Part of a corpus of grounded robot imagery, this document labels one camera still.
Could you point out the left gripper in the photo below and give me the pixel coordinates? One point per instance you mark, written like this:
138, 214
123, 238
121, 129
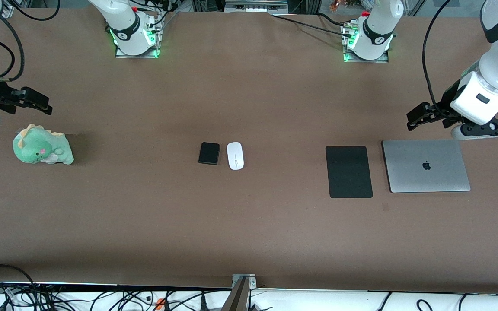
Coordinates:
442, 109

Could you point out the metal mount post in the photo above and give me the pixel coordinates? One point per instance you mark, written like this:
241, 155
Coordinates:
238, 298

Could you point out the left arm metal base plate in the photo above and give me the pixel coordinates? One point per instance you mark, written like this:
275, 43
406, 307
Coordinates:
361, 58

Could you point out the aluminium frame rail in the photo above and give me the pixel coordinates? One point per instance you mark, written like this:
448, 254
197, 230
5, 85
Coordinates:
255, 6

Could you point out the silver closed laptop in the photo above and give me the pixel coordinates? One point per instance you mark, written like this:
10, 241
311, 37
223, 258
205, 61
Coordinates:
426, 166

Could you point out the black mouse pad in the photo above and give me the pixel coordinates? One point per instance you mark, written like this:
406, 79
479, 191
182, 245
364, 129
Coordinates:
349, 171

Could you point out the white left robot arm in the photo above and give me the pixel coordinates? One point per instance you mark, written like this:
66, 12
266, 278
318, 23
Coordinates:
376, 26

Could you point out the white computer mouse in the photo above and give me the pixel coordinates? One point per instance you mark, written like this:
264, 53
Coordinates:
235, 155

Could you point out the green plush dinosaur toy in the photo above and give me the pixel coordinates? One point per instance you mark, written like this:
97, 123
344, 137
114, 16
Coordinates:
41, 147

